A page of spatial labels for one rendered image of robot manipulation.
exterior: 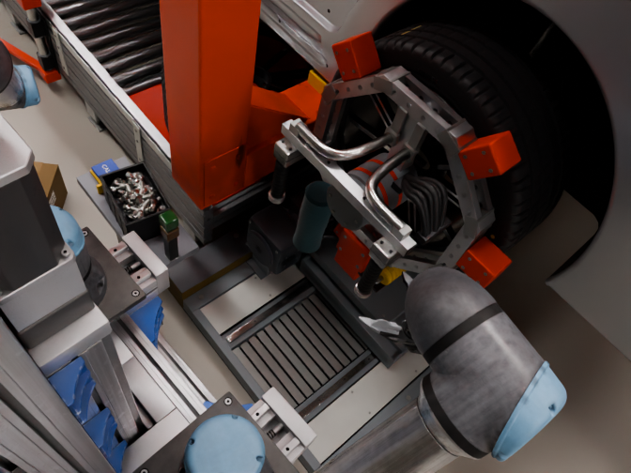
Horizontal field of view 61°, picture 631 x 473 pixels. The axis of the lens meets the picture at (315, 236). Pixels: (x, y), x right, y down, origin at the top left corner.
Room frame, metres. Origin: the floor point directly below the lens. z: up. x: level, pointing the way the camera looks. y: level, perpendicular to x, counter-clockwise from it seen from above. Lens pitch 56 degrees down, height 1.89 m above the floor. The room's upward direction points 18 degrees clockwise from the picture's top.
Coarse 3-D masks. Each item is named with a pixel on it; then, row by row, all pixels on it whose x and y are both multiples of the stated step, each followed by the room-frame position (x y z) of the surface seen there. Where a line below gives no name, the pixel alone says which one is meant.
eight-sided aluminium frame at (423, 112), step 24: (384, 72) 1.02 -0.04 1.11; (408, 72) 1.03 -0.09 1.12; (336, 96) 1.06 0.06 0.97; (408, 96) 0.96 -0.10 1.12; (432, 96) 0.98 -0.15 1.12; (336, 120) 1.10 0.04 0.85; (432, 120) 0.91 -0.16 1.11; (456, 120) 0.93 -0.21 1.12; (456, 144) 0.87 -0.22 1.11; (456, 168) 0.85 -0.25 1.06; (456, 192) 0.84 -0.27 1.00; (480, 192) 0.85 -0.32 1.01; (480, 216) 0.81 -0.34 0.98; (456, 240) 0.80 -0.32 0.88; (408, 264) 0.84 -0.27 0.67; (432, 264) 0.81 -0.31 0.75
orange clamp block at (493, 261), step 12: (480, 240) 0.82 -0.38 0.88; (468, 252) 0.78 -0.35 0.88; (480, 252) 0.79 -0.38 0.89; (492, 252) 0.80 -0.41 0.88; (456, 264) 0.78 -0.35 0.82; (468, 264) 0.77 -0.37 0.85; (480, 264) 0.76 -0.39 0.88; (492, 264) 0.77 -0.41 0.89; (504, 264) 0.78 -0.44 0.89; (480, 276) 0.75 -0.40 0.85; (492, 276) 0.74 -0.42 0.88
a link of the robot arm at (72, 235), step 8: (56, 208) 0.47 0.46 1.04; (56, 216) 0.45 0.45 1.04; (64, 216) 0.46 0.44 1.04; (72, 216) 0.47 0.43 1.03; (64, 224) 0.44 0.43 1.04; (72, 224) 0.45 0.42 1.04; (64, 232) 0.43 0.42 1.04; (72, 232) 0.43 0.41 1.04; (80, 232) 0.45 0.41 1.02; (72, 240) 0.42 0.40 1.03; (80, 240) 0.44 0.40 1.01; (72, 248) 0.41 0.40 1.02; (80, 248) 0.43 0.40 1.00; (80, 256) 0.42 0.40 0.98; (88, 256) 0.45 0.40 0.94; (80, 264) 0.41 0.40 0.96; (88, 264) 0.44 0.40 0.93; (80, 272) 0.41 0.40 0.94
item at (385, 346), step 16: (304, 272) 1.05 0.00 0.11; (320, 272) 1.05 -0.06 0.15; (320, 288) 0.99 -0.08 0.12; (336, 288) 1.00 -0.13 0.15; (336, 304) 0.94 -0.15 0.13; (352, 304) 0.96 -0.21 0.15; (352, 320) 0.90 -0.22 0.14; (400, 320) 0.95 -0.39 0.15; (368, 336) 0.85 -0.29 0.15; (384, 352) 0.81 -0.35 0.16; (400, 352) 0.83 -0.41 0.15
